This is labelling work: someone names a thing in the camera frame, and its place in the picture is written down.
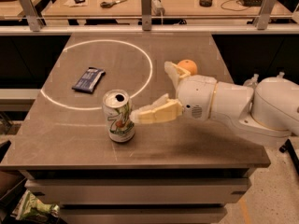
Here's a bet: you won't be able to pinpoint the middle metal bracket post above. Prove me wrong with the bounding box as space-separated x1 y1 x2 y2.
141 0 151 31

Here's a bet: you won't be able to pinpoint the upper cabinet drawer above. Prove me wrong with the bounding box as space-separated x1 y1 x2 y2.
26 178 250 205

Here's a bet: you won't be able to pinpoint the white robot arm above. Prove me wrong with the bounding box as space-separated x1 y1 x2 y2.
130 62 299 146

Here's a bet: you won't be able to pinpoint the scissors on back desk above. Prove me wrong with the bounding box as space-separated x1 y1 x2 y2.
100 0 127 8

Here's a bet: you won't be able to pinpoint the clear plastic bottle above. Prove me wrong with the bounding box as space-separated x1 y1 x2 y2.
244 74 259 89

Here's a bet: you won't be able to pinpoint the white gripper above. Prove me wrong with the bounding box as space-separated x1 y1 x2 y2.
130 62 217 124

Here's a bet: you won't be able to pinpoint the orange fruit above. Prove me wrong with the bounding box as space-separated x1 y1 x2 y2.
178 60 198 76

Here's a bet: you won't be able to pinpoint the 7up soda can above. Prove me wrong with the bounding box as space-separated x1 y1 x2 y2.
102 90 135 143

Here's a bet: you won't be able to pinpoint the black chair leg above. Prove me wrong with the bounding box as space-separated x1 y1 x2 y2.
279 139 299 175

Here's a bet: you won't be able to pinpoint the green chip bag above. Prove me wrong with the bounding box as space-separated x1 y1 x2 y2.
15 190 60 224

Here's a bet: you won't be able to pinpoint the black cable on desk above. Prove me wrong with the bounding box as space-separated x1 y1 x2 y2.
220 0 251 12

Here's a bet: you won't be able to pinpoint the left metal bracket post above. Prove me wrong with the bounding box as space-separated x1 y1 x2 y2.
19 0 44 32

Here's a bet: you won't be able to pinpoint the cabinet drawer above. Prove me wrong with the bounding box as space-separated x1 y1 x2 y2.
26 178 250 205
60 207 227 224

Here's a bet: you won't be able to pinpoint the right metal bracket post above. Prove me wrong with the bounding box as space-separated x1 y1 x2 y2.
253 0 277 30

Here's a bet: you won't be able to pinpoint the metal bracket post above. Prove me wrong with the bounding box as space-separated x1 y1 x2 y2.
19 0 44 32
141 0 151 31
253 0 277 30

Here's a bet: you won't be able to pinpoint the white power strip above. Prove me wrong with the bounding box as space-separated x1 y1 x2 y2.
151 0 165 16

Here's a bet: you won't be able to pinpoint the dark blue snack wrapper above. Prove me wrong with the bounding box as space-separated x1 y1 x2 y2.
72 67 106 93

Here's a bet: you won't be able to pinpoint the lower cabinet drawer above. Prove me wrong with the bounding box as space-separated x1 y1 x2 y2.
60 207 227 224

